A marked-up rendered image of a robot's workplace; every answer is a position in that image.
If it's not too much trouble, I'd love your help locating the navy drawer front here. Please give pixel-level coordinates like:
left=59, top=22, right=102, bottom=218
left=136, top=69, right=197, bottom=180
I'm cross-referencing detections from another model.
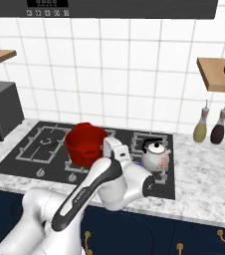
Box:
left=170, top=216, right=225, bottom=255

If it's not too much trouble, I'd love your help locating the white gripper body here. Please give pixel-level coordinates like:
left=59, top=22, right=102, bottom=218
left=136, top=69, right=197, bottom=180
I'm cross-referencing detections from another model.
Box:
left=103, top=135, right=125, bottom=159

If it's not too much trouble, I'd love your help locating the gold cupboard handle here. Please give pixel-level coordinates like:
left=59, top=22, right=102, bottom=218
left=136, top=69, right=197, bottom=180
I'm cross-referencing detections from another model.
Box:
left=175, top=242, right=185, bottom=255
left=84, top=230, right=93, bottom=255

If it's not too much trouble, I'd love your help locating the black toaster oven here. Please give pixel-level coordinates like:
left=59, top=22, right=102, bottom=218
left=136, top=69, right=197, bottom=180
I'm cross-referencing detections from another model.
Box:
left=0, top=80, right=26, bottom=142

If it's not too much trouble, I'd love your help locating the grey hob knob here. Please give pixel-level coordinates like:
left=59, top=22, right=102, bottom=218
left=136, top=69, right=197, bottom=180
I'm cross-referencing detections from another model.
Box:
left=35, top=167, right=46, bottom=178
left=67, top=172, right=79, bottom=183

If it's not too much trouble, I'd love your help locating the dark vinegar bottle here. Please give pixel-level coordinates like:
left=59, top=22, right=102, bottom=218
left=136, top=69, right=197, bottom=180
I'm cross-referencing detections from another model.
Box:
left=209, top=101, right=225, bottom=145

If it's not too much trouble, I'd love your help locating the black hob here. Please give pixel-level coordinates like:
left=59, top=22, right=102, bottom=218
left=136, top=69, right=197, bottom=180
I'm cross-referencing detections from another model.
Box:
left=0, top=121, right=177, bottom=201

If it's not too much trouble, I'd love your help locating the red pot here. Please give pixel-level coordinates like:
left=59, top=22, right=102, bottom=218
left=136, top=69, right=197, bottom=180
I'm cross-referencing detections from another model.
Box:
left=64, top=122, right=110, bottom=168

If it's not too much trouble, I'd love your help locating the navy cupboard door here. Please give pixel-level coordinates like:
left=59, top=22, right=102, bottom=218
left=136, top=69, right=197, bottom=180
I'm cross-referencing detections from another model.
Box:
left=80, top=204, right=173, bottom=255
left=0, top=187, right=29, bottom=253

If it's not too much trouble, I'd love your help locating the white kettle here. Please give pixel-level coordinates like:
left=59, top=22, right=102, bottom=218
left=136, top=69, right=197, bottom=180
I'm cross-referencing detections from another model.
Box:
left=140, top=140, right=172, bottom=173

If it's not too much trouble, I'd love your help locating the black range hood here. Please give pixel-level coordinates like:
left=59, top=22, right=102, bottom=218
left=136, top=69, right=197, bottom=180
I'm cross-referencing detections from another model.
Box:
left=0, top=0, right=220, bottom=20

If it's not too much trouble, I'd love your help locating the olive oil bottle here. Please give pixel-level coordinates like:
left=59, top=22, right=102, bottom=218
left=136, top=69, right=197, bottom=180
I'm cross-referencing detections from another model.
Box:
left=192, top=99, right=210, bottom=144

